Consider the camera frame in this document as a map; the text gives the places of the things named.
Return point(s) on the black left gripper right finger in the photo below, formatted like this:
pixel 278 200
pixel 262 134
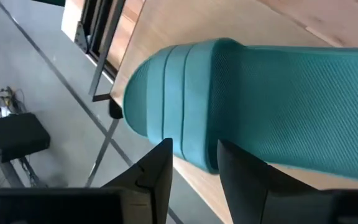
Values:
pixel 244 193

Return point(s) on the wooden shelf with black frame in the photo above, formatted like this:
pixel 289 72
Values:
pixel 197 25

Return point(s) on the green foam slide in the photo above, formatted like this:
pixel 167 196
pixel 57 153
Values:
pixel 275 102

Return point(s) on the black box on floor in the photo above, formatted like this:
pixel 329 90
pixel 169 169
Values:
pixel 17 135

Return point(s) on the black aluminium table frame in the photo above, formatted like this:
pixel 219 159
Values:
pixel 93 28

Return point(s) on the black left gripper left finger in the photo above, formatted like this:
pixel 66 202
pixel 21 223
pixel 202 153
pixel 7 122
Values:
pixel 157 186

